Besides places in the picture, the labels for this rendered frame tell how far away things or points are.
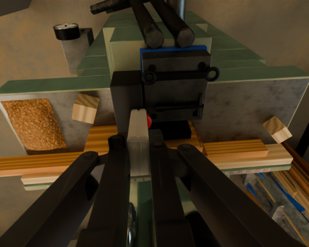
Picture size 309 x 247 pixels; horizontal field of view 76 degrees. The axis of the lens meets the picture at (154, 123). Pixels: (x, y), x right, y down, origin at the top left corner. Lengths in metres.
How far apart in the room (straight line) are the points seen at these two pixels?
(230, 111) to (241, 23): 0.99
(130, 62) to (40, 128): 0.23
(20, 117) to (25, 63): 1.06
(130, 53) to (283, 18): 1.30
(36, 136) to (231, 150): 0.41
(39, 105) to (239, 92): 0.38
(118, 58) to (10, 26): 1.18
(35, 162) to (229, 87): 0.43
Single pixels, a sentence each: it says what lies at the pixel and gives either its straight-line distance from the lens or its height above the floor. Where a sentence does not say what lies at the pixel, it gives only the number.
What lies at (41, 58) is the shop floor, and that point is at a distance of 1.42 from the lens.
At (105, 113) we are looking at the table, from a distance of 0.41.
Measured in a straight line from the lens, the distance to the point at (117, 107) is 0.27.
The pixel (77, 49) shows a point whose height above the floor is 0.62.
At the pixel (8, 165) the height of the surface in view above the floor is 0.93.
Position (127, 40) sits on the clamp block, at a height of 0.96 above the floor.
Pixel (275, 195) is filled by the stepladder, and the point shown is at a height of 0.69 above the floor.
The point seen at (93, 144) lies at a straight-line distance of 0.39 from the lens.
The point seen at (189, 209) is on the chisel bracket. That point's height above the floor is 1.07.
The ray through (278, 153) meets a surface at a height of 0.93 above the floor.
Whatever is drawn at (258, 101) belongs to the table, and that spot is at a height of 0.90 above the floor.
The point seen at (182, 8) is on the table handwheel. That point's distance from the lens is 0.42.
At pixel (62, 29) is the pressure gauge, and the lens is 0.58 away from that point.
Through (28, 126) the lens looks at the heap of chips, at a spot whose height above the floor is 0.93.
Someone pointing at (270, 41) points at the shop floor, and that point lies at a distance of 1.52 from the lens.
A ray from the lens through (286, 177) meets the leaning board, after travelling 1.89.
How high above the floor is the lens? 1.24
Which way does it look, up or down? 53 degrees down
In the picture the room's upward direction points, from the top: 173 degrees clockwise
